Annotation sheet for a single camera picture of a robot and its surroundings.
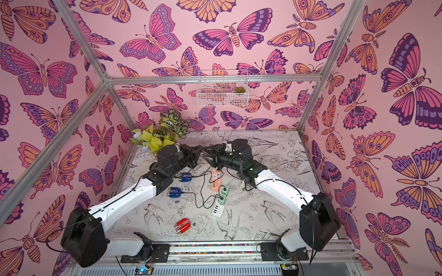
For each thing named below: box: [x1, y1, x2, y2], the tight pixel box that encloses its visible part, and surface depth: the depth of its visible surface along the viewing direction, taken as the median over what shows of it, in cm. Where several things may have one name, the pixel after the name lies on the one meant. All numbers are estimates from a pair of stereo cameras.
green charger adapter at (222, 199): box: [218, 194, 227, 206], surface depth 84 cm
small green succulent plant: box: [233, 86, 246, 94], surface depth 94 cm
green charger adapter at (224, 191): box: [220, 185, 230, 198], surface depth 87 cm
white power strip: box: [211, 198, 225, 218], surface depth 85 cm
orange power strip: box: [211, 167, 221, 192], surface depth 94 cm
